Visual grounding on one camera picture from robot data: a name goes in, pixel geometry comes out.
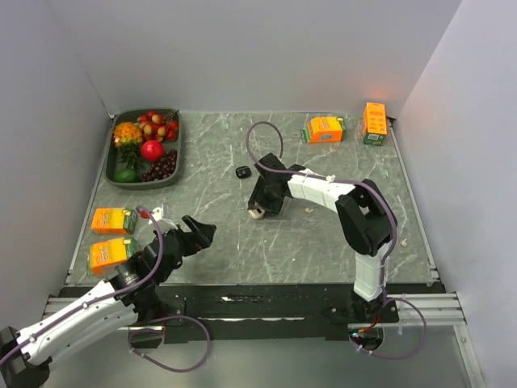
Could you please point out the green toy avocado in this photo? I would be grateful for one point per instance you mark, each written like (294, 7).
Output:
(126, 175)

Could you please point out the beige earbud charging case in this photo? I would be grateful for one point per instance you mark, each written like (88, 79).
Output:
(257, 213)

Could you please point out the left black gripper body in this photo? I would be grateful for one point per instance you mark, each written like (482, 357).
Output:
(186, 248)

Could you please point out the orange box top centre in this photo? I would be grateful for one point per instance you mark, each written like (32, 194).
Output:
(324, 129)

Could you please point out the orange box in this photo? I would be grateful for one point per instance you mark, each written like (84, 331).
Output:
(104, 256)
(119, 221)
(324, 129)

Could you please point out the orange green carton upright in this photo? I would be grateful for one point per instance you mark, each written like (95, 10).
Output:
(375, 128)

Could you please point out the orange box lower left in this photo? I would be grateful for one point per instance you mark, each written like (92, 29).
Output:
(104, 256)

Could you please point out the black earbud charging case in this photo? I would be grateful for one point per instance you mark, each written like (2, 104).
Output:
(243, 172)

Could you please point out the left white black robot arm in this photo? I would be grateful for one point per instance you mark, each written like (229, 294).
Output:
(128, 295)

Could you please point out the orange yellow toy pineapple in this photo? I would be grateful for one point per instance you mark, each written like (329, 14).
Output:
(128, 139)

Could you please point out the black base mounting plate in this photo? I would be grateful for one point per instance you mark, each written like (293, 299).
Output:
(181, 328)

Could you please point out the red toy apple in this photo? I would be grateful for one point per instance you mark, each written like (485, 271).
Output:
(152, 151)

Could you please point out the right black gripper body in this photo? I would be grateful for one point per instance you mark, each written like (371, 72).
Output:
(266, 197)

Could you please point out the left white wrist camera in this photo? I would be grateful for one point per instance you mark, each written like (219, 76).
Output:
(158, 217)

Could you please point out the dark purple grape bunch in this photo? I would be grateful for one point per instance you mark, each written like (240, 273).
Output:
(162, 168)

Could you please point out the dark green fruit tray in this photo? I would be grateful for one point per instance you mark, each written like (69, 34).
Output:
(112, 163)

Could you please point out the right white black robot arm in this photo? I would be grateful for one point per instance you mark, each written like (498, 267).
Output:
(368, 223)

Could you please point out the orange box upper left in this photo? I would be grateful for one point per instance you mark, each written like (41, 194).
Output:
(119, 221)

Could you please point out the red yellow cherry bunch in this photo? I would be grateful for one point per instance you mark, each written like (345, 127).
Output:
(159, 126)

